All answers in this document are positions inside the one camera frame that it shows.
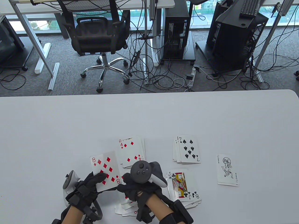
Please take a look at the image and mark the person's left hand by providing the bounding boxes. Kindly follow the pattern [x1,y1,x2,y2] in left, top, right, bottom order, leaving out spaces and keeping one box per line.
[65,172,117,211]

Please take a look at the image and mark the person's right hand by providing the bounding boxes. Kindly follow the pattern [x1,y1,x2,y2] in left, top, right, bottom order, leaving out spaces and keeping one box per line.
[117,173,168,223]

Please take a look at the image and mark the pile of hearts cards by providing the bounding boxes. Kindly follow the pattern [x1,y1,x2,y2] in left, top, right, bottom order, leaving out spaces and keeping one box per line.
[114,197,140,217]

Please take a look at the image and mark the many-pip diamonds playing card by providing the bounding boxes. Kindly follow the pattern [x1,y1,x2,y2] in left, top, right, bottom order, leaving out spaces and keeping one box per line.
[90,150,123,193]

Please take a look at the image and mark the pile of diamonds cards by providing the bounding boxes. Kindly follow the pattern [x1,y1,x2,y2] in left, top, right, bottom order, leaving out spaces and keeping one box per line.
[118,137,147,169]

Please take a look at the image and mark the pile of clubs cards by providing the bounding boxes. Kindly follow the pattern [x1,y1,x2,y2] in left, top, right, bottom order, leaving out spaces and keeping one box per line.
[166,170,202,209]

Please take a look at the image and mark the pile of spades cards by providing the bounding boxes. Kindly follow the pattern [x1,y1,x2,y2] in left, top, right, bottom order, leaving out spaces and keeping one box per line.
[173,135,201,165]

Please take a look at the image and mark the black white jester playing card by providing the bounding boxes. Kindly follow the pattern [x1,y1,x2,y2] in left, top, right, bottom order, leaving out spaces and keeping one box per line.
[217,154,240,186]

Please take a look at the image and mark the person's left forearm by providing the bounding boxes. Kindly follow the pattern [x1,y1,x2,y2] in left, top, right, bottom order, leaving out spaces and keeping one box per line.
[61,205,83,224]

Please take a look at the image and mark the person's right forearm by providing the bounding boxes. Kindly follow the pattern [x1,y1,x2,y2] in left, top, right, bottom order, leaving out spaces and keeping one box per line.
[146,194,175,224]

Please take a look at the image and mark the grey and white handheld controller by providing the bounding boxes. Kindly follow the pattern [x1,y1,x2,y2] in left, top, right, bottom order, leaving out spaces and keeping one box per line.
[63,170,103,222]
[130,161,168,188]

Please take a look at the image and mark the white power strip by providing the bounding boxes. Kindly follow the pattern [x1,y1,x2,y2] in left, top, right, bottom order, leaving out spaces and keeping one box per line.
[186,66,201,89]

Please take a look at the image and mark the black rolling computer stand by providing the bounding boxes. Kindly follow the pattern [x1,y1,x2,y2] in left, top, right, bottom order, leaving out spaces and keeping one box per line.
[160,30,196,66]

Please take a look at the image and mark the black mesh office chair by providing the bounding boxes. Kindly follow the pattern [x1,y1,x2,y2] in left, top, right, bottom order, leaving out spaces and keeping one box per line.
[57,0,131,93]

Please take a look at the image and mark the black flat floor stand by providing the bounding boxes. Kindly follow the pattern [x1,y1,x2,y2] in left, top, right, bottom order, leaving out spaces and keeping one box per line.
[196,41,248,73]

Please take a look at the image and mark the black rolling cabinet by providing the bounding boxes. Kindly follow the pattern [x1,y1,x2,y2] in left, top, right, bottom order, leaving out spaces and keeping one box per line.
[0,16,35,71]

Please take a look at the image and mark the large black computer tower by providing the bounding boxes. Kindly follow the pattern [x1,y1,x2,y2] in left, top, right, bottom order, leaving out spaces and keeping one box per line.
[211,12,269,73]

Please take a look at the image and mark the black computer case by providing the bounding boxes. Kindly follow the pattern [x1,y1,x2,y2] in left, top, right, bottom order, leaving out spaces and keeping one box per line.
[206,0,226,49]

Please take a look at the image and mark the black tilted board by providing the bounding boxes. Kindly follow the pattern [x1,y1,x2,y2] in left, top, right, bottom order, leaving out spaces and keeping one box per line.
[215,0,255,29]

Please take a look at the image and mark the black keyboard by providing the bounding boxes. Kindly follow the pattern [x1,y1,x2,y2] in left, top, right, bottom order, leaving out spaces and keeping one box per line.
[239,0,261,18]

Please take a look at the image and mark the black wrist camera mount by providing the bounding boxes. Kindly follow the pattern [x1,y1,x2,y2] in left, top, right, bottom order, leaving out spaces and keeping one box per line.
[82,206,98,224]
[173,199,194,224]

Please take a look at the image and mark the black looped floor cable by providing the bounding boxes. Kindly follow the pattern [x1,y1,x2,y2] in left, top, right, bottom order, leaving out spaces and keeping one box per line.
[0,68,27,91]

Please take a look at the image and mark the tangle of black floor cables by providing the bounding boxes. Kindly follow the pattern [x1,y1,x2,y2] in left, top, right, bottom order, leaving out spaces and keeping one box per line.
[125,0,299,94]

